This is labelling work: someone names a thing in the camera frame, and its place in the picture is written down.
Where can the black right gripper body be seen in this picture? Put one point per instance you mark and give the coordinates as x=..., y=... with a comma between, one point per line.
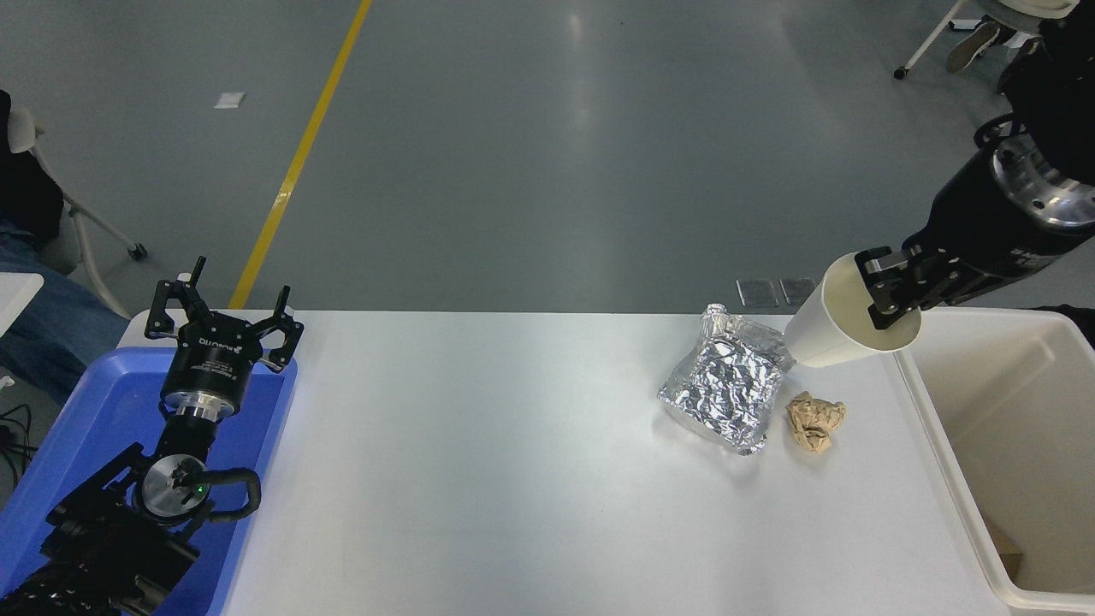
x=984, y=231

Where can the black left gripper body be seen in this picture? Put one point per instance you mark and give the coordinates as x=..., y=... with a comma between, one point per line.
x=210, y=364

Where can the white paper cup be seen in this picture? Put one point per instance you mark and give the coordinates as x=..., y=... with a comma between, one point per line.
x=825, y=329

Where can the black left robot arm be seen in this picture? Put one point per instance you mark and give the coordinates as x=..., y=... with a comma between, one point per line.
x=103, y=530

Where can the grey floor plate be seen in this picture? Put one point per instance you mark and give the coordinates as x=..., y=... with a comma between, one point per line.
x=797, y=290
x=757, y=292

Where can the white wheeled chair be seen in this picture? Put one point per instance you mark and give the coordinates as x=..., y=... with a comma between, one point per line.
x=932, y=34
x=85, y=231

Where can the blue plastic tray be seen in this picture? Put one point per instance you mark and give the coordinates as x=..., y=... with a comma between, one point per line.
x=94, y=402

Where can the person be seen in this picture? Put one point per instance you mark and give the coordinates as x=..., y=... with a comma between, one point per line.
x=51, y=325

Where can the black object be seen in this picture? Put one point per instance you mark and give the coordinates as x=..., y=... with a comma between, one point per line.
x=1074, y=316

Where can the crumpled tan paper ball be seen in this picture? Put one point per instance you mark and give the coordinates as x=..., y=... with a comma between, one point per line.
x=814, y=423

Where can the white side table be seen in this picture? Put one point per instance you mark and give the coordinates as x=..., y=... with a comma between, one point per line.
x=15, y=299

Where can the large pale plastic bin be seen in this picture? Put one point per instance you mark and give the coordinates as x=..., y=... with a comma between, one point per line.
x=1009, y=428

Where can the person's shoe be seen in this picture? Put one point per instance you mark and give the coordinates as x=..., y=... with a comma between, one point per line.
x=973, y=47

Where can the crumpled silver foil tray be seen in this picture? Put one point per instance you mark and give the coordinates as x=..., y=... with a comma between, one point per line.
x=723, y=393

